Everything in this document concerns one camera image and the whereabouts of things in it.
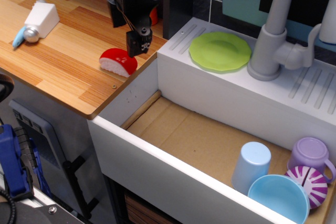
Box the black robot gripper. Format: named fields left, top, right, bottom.
left=116, top=0, right=160, bottom=57

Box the red and white toy sushi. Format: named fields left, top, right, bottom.
left=99, top=48, right=138, bottom=78

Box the green plastic plate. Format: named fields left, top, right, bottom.
left=189, top=32, right=252, bottom=72

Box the orange toy carrot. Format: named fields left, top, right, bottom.
left=150, top=7, right=158, bottom=26

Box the white toy sink unit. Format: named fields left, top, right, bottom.
left=88, top=18, right=335, bottom=223

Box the white toy salt shaker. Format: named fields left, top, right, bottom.
left=23, top=1, right=60, bottom=43

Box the light blue toy fish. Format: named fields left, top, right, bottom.
left=12, top=26, right=26, bottom=49

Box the brown cardboard sheet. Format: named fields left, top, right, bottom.
left=125, top=96, right=336, bottom=224

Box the grey toy faucet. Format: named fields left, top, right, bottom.
left=247, top=0, right=321, bottom=81

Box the light blue upturned cup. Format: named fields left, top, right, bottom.
left=231, top=142, right=271, bottom=196

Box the blue clamp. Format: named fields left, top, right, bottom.
left=1, top=124, right=52, bottom=201

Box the light blue plastic bowl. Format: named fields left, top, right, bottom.
left=248, top=175, right=310, bottom=223

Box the purple and white toy ball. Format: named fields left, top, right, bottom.
left=285, top=166, right=328, bottom=209

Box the dark vertical post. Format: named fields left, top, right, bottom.
left=163, top=0, right=193, bottom=39

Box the grey oven door with handle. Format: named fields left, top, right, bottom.
left=8, top=99, right=100, bottom=221

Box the lilac mug with handle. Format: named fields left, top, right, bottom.
left=287, top=137, right=335, bottom=184

